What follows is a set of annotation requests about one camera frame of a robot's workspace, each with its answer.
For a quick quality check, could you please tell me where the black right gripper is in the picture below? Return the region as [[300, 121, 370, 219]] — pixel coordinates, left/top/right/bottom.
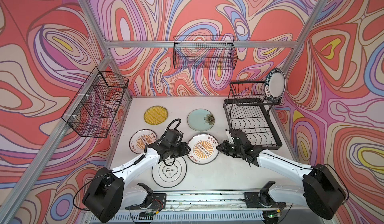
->
[[216, 140, 244, 157]]

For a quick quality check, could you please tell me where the large orange sunburst plate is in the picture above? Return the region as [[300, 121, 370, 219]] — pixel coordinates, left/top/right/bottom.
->
[[187, 133, 219, 165]]

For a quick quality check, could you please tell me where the green rim lettered plate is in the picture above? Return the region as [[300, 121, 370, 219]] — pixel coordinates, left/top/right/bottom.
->
[[265, 68, 286, 102]]

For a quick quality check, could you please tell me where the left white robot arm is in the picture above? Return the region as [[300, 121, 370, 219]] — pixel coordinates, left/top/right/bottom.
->
[[82, 129, 190, 223]]

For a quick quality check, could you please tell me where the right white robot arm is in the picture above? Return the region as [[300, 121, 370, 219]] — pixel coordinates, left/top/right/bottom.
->
[[217, 129, 348, 220]]

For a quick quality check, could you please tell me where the black two-tier dish rack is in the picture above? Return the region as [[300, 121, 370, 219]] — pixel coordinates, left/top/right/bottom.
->
[[223, 81, 285, 150]]

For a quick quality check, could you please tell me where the white plate green quatrefoil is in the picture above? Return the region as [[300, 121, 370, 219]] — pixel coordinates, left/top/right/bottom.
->
[[152, 157, 187, 188]]

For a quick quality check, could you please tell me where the small orange sunburst plate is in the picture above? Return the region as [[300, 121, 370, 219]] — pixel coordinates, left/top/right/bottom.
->
[[129, 129, 158, 154]]

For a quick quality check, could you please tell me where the yellow green woven tray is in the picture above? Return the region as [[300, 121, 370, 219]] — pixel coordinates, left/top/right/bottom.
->
[[144, 105, 169, 125]]

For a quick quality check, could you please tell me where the light blue flower plate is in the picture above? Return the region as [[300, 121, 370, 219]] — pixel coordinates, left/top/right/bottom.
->
[[187, 109, 215, 132]]

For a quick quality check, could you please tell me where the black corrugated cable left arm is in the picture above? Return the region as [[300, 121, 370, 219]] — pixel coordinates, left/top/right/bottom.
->
[[164, 118, 183, 132]]

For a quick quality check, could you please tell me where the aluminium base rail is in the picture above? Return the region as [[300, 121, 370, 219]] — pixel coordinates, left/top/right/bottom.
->
[[89, 189, 325, 213]]

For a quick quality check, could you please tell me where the black wire basket left wall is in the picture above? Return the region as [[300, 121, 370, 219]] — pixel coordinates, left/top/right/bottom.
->
[[62, 68, 129, 138]]

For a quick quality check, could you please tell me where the black wire basket wall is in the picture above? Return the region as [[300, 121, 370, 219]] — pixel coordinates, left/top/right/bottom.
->
[[62, 68, 129, 138], [173, 34, 238, 70]]

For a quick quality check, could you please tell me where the black wire basket back wall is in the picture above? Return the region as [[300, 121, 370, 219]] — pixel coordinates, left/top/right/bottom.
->
[[173, 34, 238, 70]]

